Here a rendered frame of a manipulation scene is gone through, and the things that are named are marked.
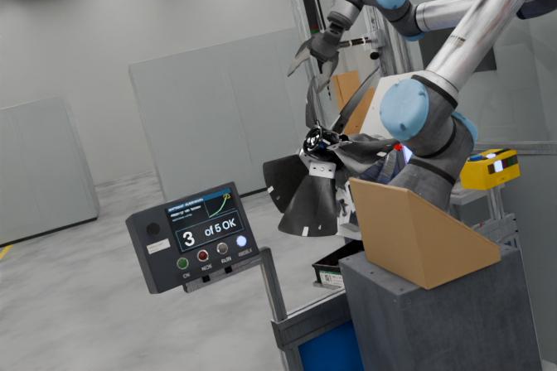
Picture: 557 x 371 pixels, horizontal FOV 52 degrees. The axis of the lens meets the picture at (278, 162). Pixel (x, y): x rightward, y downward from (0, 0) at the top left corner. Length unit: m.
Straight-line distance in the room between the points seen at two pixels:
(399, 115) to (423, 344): 0.47
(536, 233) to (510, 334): 1.16
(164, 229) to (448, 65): 0.71
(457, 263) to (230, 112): 6.45
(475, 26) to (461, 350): 0.67
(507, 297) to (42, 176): 8.17
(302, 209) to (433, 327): 0.86
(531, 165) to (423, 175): 1.14
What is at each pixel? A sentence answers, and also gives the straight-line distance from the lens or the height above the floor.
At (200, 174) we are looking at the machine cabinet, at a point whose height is 0.47.
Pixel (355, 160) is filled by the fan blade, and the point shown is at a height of 1.16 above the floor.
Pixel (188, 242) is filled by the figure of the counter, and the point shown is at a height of 1.16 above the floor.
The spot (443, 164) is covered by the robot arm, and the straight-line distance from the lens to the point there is 1.29.
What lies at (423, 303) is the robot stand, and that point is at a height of 0.97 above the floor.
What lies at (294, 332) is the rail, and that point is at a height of 0.82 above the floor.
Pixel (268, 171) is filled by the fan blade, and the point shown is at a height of 1.11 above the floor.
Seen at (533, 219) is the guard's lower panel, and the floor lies 0.69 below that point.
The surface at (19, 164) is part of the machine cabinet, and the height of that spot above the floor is 1.11.
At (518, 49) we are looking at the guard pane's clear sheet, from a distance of 2.31.
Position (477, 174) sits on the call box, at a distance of 1.86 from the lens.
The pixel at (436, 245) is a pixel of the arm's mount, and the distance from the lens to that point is 1.16.
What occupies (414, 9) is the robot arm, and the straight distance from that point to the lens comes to 1.60.
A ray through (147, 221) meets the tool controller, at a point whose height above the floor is 1.23.
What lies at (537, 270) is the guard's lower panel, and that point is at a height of 0.47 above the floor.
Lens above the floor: 1.48
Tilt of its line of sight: 9 degrees down
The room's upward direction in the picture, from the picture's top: 14 degrees counter-clockwise
